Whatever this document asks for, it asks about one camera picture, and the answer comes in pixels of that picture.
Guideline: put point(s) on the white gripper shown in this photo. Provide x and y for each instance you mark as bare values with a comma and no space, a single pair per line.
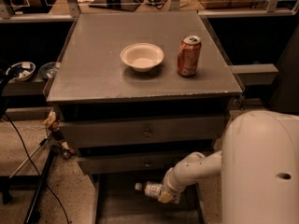
169,182

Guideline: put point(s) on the clear plastic bottle white label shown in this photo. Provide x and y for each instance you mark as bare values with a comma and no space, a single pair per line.
153,190

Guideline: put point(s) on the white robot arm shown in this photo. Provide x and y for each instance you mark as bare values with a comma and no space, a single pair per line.
259,167

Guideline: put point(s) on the grey open bottom drawer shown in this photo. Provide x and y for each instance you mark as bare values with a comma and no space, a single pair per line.
120,203

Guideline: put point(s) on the grey top drawer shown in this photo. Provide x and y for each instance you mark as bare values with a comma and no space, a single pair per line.
104,133

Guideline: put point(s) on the grey drawer cabinet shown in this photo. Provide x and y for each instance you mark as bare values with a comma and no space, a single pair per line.
93,83

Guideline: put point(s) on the grey middle drawer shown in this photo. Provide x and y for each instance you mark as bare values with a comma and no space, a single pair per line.
104,161

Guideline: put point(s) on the small clutter pile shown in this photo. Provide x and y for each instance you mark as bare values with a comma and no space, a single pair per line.
51,123

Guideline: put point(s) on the white paper bowl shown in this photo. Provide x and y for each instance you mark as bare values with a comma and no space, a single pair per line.
142,57

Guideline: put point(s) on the orange soda can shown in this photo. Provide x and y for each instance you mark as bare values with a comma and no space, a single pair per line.
188,55

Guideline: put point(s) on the dark glass bowl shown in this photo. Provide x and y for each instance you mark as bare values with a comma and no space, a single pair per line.
48,70

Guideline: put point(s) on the white bowl with items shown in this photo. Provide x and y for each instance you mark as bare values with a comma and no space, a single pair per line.
21,71

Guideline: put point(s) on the black tripod stand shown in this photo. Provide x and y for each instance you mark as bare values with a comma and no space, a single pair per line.
37,182

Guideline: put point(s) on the black monitor stand base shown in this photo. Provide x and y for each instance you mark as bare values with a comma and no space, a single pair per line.
121,5

